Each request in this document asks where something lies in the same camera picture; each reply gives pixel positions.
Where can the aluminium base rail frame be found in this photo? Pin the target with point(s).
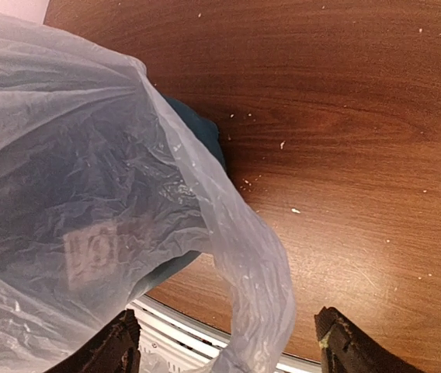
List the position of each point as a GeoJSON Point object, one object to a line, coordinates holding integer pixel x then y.
{"type": "Point", "coordinates": [173, 342]}

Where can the translucent grey plastic bag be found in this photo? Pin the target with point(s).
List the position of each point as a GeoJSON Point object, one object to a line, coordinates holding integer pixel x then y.
{"type": "Point", "coordinates": [104, 193]}

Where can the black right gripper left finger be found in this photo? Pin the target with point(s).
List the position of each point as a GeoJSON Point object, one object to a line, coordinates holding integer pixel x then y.
{"type": "Point", "coordinates": [114, 349]}

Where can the teal plastic trash bin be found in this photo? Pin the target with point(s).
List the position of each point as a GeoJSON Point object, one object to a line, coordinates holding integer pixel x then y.
{"type": "Point", "coordinates": [207, 133]}

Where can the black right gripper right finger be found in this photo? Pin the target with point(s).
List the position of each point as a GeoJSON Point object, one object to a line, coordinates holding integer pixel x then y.
{"type": "Point", "coordinates": [346, 348]}

